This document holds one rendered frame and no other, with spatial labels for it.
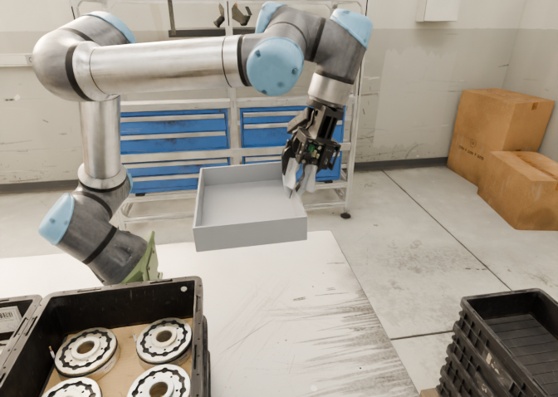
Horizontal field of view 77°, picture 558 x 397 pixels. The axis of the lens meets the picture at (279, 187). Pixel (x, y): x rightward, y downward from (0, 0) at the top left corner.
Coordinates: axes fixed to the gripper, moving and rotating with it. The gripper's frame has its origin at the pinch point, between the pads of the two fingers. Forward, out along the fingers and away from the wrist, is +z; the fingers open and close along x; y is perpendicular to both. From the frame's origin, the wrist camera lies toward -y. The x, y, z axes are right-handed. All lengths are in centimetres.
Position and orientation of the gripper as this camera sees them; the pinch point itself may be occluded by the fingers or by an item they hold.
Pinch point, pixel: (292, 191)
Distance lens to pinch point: 75.3
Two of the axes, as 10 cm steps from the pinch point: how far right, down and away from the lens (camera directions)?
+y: 2.1, 4.3, -8.8
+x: 9.4, 1.6, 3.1
